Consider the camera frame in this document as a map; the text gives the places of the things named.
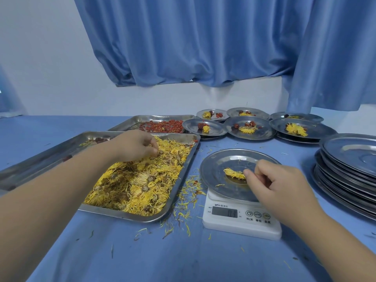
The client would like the person's right hand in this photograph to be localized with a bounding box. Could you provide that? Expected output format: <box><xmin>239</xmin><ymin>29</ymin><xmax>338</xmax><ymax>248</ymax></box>
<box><xmin>243</xmin><ymin>159</ymin><xmax>324</xmax><ymax>230</ymax></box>

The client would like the person's left hand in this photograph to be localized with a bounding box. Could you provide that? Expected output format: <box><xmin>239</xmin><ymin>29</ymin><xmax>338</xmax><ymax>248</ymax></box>
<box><xmin>113</xmin><ymin>129</ymin><xmax>159</xmax><ymax>163</ymax></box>

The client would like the pile of yellow chrysanthemums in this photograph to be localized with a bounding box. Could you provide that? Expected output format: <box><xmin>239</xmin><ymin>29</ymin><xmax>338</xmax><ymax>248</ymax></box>
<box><xmin>83</xmin><ymin>136</ymin><xmax>196</xmax><ymax>217</ymax></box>

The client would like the white digital kitchen scale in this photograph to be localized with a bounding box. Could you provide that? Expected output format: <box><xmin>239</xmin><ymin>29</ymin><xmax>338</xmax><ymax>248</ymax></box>
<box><xmin>202</xmin><ymin>189</ymin><xmax>282</xmax><ymax>241</ymax></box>

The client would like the stack of steel plates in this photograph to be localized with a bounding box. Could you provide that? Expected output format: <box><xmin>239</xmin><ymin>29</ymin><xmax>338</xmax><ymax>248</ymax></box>
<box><xmin>311</xmin><ymin>133</ymin><xmax>376</xmax><ymax>221</ymax></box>

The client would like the round steel plate red label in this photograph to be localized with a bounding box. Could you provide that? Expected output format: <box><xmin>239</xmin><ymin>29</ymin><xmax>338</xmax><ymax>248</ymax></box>
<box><xmin>196</xmin><ymin>109</ymin><xmax>230</xmax><ymax>121</ymax></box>

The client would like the person's right forearm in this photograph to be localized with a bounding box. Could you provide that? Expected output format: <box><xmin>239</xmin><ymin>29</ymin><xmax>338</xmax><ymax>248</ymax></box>
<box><xmin>293</xmin><ymin>211</ymin><xmax>376</xmax><ymax>282</ymax></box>

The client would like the person's left forearm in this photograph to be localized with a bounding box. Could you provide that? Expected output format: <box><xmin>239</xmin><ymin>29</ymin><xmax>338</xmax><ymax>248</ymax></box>
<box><xmin>0</xmin><ymin>141</ymin><xmax>124</xmax><ymax>282</ymax></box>

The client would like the rectangular steel tray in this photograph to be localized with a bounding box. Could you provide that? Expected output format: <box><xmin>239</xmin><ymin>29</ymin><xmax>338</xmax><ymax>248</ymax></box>
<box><xmin>108</xmin><ymin>115</ymin><xmax>196</xmax><ymax>134</ymax></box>
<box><xmin>0</xmin><ymin>131</ymin><xmax>125</xmax><ymax>197</ymax></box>
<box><xmin>78</xmin><ymin>132</ymin><xmax>201</xmax><ymax>223</ymax></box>

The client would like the blue tablecloth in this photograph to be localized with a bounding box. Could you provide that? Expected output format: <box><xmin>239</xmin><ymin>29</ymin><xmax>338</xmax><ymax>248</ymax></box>
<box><xmin>0</xmin><ymin>115</ymin><xmax>376</xmax><ymax>282</ymax></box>

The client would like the wide blue curtain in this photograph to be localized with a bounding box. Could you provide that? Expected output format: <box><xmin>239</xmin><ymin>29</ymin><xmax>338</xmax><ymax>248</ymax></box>
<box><xmin>72</xmin><ymin>0</ymin><xmax>318</xmax><ymax>88</ymax></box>

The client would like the pale blue side curtain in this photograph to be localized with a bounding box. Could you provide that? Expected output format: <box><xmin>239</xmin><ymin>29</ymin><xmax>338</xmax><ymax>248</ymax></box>
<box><xmin>0</xmin><ymin>64</ymin><xmax>25</xmax><ymax>118</ymax></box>

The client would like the narrow blue curtain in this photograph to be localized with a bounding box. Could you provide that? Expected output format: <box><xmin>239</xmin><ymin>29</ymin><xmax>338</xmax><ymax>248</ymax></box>
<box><xmin>283</xmin><ymin>0</ymin><xmax>376</xmax><ymax>114</ymax></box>

